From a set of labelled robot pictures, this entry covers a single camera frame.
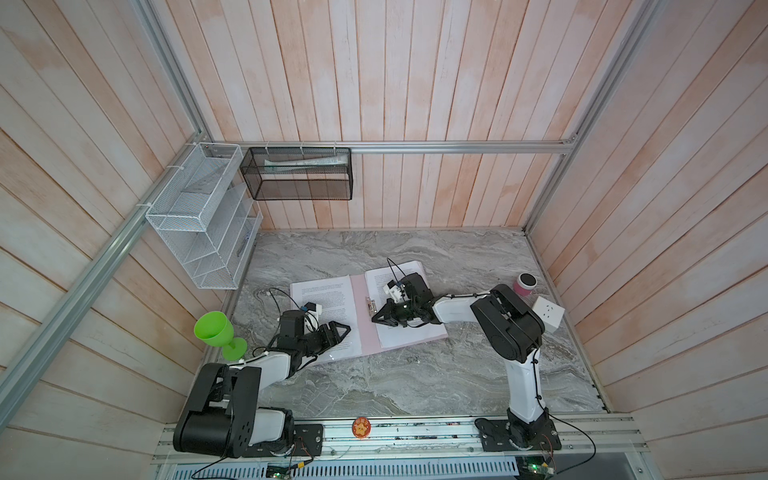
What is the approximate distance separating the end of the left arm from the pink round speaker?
2.02ft

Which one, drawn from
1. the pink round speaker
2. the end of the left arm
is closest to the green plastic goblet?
the end of the left arm

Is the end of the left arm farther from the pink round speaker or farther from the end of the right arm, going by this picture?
the pink round speaker

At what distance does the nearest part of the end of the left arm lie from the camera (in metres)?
0.73

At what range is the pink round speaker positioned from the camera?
3.27 ft
